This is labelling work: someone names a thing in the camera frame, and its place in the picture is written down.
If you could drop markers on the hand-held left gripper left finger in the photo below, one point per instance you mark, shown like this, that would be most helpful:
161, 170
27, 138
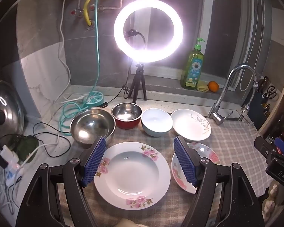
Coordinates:
94, 163

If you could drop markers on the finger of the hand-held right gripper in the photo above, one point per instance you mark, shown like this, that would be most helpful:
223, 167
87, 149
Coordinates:
282, 145
262, 145

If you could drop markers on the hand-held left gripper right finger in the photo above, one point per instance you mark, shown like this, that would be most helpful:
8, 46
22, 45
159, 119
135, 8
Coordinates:
185, 163

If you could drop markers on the large steel bowl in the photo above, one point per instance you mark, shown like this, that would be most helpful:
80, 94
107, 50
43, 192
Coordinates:
90, 125

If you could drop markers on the large pink floral plate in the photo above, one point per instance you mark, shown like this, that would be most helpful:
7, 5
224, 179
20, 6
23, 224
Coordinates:
132, 175

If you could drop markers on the white plate grey leaf print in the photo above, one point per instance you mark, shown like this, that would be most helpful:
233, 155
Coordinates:
189, 123

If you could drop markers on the red steel bowl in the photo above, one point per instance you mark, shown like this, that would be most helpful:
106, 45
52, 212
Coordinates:
126, 113

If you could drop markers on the pale lumpy object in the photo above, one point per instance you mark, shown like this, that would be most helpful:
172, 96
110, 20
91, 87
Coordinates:
272, 194

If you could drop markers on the small pink floral plate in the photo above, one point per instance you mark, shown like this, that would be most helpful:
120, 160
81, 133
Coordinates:
209, 155

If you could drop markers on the plaid tablecloth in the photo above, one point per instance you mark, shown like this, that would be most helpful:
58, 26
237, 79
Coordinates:
232, 146

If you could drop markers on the dark blue knife holder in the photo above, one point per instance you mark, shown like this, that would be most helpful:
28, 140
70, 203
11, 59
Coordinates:
260, 108

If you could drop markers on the light blue bowl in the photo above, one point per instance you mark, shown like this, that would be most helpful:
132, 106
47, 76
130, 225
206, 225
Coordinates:
156, 120

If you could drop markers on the black scissors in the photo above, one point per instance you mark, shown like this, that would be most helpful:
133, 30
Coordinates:
271, 92

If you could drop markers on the chrome faucet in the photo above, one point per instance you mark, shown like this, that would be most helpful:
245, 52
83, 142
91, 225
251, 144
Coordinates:
221, 99

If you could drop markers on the teal round power strip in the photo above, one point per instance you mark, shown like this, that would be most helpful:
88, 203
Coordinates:
94, 98

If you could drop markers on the dark green cloth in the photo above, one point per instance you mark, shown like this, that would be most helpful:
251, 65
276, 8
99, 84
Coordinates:
26, 146

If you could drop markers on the orange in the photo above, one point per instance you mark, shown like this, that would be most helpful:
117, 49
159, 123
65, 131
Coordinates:
213, 86

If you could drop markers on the yellow cloth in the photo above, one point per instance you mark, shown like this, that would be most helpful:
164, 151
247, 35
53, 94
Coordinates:
202, 86

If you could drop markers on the white charger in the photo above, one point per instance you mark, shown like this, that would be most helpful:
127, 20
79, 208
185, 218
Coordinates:
9, 153

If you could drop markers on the green dish soap bottle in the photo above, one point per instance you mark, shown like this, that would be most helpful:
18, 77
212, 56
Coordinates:
193, 71

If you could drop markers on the steel pot lid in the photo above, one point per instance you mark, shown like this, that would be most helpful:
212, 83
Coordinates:
4, 104

